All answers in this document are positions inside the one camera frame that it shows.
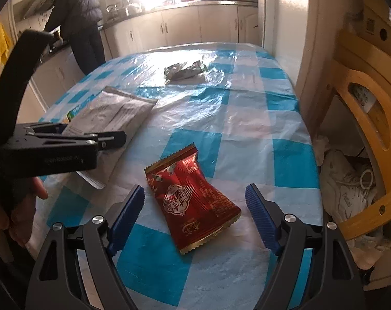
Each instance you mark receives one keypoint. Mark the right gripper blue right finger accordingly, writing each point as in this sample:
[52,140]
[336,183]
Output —
[315,257]

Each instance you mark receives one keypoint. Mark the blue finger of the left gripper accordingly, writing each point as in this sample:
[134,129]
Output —
[111,140]

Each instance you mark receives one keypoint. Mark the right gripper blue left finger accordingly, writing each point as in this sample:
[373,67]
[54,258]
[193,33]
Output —
[56,281]

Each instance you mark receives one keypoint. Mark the green snack wrapper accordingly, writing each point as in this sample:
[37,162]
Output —
[182,71]

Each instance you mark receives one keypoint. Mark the red snack packet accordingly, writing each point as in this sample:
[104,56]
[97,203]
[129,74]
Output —
[195,211]

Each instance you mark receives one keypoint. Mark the blue cartoon cow packet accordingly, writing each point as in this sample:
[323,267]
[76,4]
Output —
[78,111]

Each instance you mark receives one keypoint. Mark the cream kitchen cabinets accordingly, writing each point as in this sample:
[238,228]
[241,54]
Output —
[195,22]

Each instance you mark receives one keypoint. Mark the operator left hand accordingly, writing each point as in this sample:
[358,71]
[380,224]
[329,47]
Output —
[18,207]

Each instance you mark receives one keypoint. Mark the white cloth bag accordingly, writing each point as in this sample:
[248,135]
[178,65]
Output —
[348,184]

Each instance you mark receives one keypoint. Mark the yellow hanging cloth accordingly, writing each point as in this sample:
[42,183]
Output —
[5,45]

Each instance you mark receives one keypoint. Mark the person in dark jacket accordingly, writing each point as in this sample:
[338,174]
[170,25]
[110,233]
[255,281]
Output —
[78,23]

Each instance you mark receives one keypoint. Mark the blue checked tablecloth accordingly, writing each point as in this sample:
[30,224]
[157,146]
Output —
[243,116]

